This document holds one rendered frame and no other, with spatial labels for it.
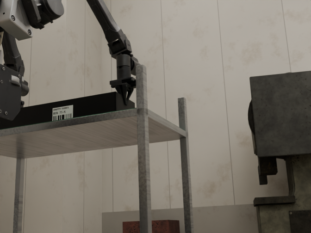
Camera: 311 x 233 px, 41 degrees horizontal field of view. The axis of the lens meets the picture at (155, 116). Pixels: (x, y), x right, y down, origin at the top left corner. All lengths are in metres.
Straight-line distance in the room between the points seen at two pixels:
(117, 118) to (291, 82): 5.07
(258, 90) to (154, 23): 3.43
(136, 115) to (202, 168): 6.36
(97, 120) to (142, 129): 0.18
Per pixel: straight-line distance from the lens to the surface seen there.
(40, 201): 7.68
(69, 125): 1.52
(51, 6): 1.36
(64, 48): 8.12
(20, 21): 1.27
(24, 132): 1.64
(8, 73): 1.35
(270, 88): 6.29
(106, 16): 1.70
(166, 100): 8.23
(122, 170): 8.35
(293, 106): 6.23
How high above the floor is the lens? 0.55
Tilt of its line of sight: 15 degrees up
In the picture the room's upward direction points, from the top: 2 degrees counter-clockwise
